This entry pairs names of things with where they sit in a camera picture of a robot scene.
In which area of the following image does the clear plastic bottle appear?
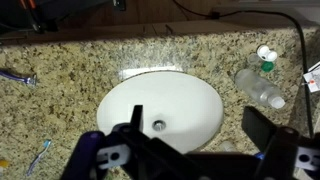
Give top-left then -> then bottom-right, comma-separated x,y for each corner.
235,69 -> 286,109

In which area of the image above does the white green contact lens case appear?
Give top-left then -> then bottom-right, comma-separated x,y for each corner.
247,45 -> 278,72

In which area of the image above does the blue purple toothbrush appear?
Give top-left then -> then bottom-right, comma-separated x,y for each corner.
26,139 -> 52,177

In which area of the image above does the white oval sink basin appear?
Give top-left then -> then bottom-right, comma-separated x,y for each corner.
97,71 -> 224,153

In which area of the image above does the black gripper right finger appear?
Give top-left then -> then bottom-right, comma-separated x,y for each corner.
241,106 -> 299,154

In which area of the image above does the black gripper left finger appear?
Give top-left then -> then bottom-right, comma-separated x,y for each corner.
112,105 -> 150,140

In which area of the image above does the black power cable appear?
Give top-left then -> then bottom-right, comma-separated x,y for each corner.
171,0 -> 315,138

